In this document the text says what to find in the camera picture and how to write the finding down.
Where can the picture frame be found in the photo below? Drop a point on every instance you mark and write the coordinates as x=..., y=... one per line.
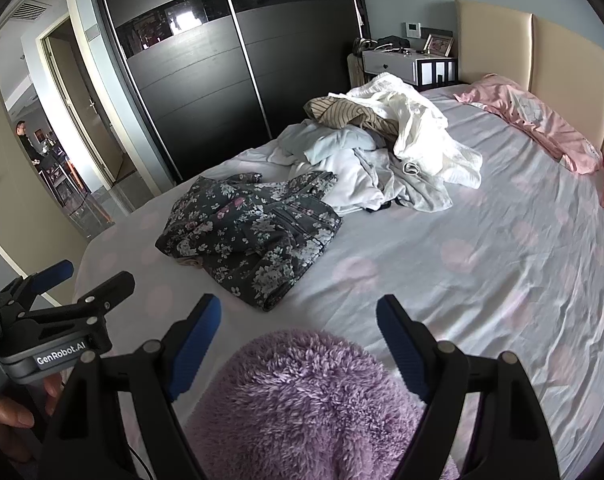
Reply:
x=438, y=45

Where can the wooden door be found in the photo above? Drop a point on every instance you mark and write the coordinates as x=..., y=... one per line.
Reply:
x=84, y=110

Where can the white nightstand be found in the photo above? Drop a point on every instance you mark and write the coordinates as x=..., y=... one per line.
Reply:
x=391, y=65

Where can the beige striped garment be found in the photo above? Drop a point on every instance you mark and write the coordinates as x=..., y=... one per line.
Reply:
x=339, y=110

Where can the dark items on nightstand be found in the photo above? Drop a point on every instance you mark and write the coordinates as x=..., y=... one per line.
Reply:
x=394, y=43

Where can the white garment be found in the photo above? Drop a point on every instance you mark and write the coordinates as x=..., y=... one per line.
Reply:
x=426, y=130

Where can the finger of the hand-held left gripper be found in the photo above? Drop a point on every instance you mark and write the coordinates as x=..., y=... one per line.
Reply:
x=97, y=300
x=54, y=272

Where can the dark floral pants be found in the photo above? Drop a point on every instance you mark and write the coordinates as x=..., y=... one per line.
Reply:
x=252, y=240

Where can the light blue garment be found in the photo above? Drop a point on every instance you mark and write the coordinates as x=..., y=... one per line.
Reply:
x=327, y=142

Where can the white wall thermostat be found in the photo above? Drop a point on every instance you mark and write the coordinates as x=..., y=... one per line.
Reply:
x=413, y=29

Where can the light pink printed pillow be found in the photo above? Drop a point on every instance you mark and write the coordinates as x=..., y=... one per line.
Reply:
x=531, y=115

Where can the beige padded headboard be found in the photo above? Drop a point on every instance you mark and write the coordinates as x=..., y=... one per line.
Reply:
x=561, y=55

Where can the ceiling air vent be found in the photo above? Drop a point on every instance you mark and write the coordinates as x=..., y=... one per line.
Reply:
x=31, y=11

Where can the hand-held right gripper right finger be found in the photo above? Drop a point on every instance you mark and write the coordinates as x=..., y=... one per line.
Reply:
x=399, y=345

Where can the pale grey shirt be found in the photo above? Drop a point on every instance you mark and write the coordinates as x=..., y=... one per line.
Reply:
x=381, y=180

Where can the purple fluffy garment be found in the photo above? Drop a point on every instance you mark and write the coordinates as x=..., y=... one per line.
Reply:
x=307, y=410

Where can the person's left hand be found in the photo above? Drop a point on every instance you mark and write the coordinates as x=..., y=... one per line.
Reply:
x=4, y=415

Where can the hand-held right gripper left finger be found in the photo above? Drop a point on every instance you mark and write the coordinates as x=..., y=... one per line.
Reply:
x=197, y=342

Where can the black sliding wardrobe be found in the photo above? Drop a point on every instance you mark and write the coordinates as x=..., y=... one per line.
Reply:
x=197, y=70

